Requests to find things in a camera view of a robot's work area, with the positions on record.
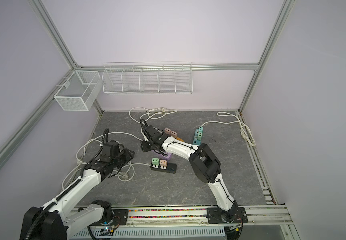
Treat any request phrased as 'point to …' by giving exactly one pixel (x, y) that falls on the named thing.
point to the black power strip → (171, 168)
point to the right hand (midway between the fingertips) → (142, 147)
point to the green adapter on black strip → (155, 162)
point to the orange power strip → (172, 133)
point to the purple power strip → (161, 156)
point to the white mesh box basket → (78, 91)
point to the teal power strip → (198, 136)
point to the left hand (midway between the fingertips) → (133, 155)
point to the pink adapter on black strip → (163, 164)
